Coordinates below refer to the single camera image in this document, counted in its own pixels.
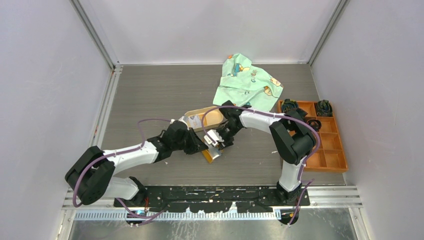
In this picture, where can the credit card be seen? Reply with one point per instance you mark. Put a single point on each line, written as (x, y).
(195, 121)

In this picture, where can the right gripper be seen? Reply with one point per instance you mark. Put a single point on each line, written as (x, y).
(227, 142)

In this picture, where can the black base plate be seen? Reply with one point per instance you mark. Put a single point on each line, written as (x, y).
(213, 199)

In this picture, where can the orange compartment organizer box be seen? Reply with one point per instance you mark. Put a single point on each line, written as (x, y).
(330, 155)

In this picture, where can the beige oval tray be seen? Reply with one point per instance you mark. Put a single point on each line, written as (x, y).
(212, 120)

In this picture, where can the green cartoon cloth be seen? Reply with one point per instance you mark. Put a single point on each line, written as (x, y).
(245, 84)

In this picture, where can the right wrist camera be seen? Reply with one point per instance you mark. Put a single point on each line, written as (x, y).
(212, 138)

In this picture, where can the dark bundle in corner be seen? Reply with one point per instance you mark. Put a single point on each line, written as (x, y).
(323, 108)

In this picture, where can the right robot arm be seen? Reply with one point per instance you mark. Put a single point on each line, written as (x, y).
(293, 139)

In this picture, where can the orange leather card holder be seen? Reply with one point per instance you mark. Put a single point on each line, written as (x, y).
(211, 154)

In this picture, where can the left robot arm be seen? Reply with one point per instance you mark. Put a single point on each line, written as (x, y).
(93, 175)

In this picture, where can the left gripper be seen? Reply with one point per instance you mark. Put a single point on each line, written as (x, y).
(197, 145)

